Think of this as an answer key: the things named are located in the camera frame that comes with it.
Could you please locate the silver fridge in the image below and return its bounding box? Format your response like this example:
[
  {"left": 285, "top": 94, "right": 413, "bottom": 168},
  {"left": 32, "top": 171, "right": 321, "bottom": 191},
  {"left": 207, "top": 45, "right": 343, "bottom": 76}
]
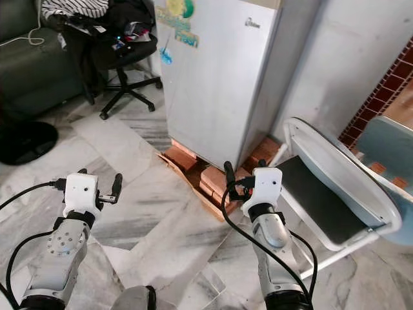
[{"left": 155, "top": 0, "right": 289, "bottom": 171}]

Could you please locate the red brick stack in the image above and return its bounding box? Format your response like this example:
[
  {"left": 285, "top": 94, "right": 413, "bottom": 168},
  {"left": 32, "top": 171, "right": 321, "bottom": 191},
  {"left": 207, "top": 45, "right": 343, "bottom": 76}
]
[{"left": 199, "top": 164, "right": 234, "bottom": 209}]

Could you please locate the brown cardboard sheet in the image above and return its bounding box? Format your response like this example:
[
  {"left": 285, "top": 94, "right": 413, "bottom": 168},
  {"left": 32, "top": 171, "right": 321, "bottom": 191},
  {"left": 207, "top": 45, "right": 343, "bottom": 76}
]
[{"left": 157, "top": 151, "right": 224, "bottom": 222}]

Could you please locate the round black fan base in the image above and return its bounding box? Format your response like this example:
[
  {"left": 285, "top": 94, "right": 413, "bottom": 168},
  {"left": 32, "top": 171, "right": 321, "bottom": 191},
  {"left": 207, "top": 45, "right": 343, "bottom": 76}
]
[{"left": 0, "top": 120, "right": 59, "bottom": 166}]

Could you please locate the white folding chair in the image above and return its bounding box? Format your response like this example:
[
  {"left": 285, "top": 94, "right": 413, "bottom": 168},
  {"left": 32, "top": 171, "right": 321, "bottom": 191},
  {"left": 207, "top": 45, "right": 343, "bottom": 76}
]
[{"left": 270, "top": 117, "right": 403, "bottom": 263}]

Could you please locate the grey robot left leg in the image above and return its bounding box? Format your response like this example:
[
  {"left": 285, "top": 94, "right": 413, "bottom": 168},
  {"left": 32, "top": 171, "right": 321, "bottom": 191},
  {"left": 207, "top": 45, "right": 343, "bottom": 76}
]
[{"left": 108, "top": 285, "right": 157, "bottom": 310}]

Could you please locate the dark green sofa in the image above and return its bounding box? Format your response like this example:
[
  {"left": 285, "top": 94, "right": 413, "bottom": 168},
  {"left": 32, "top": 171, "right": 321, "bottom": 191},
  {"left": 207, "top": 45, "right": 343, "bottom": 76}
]
[{"left": 0, "top": 0, "right": 89, "bottom": 119}]

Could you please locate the black office chair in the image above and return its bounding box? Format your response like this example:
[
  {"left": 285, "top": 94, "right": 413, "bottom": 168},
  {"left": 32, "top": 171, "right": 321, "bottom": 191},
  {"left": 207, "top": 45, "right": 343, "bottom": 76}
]
[{"left": 96, "top": 31, "right": 164, "bottom": 122}]

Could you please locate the light blue plastic chair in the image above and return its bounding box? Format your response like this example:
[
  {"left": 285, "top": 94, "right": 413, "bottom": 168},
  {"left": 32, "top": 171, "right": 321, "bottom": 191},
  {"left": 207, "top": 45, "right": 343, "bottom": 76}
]
[{"left": 354, "top": 114, "right": 413, "bottom": 247}]

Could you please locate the small blue sticker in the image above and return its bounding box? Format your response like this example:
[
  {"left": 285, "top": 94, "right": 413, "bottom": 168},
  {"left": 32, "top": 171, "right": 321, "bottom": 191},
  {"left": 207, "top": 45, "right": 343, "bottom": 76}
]
[{"left": 158, "top": 45, "right": 174, "bottom": 66}]

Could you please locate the green fresh sticker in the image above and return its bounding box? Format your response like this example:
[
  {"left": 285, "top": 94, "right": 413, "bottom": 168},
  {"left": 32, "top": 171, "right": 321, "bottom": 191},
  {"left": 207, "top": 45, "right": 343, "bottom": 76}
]
[{"left": 156, "top": 0, "right": 201, "bottom": 50}]

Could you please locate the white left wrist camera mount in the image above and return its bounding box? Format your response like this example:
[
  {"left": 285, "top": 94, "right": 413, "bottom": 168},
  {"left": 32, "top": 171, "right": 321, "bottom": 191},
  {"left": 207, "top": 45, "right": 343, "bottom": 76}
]
[{"left": 63, "top": 172, "right": 103, "bottom": 218}]

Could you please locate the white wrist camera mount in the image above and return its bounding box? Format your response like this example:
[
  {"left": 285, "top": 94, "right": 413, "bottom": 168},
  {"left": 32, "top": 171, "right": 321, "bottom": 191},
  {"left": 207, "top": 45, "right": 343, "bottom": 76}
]
[
  {"left": 63, "top": 172, "right": 103, "bottom": 218},
  {"left": 241, "top": 167, "right": 284, "bottom": 218}
]

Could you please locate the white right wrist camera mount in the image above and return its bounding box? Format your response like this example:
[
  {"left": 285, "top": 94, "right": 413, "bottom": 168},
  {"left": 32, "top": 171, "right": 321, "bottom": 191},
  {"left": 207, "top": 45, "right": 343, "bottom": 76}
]
[{"left": 241, "top": 167, "right": 284, "bottom": 218}]

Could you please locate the long black left arm cable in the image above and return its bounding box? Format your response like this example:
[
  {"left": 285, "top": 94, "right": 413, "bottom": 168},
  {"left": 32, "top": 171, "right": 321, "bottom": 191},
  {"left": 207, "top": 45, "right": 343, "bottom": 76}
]
[{"left": 0, "top": 181, "right": 65, "bottom": 309}]

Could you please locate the short black right arm cable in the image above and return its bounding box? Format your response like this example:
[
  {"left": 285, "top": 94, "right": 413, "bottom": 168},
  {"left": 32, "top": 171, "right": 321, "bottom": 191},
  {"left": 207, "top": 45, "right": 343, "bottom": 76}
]
[{"left": 292, "top": 231, "right": 319, "bottom": 291}]

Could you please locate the short black arm cable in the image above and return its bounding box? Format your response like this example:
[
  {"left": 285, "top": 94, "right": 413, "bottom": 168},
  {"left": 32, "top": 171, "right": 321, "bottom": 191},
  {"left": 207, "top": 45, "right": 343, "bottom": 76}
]
[
  {"left": 292, "top": 231, "right": 319, "bottom": 291},
  {"left": 5, "top": 231, "right": 55, "bottom": 291}
]

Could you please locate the short black left arm cable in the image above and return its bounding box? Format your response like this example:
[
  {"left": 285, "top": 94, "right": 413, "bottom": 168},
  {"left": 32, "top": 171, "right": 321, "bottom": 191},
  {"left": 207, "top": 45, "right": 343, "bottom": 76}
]
[{"left": 5, "top": 231, "right": 55, "bottom": 291}]

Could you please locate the thin white cable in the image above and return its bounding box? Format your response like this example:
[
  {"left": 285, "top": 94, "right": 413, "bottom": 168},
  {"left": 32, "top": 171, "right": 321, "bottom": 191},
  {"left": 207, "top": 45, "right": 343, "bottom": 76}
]
[{"left": 0, "top": 27, "right": 47, "bottom": 48}]

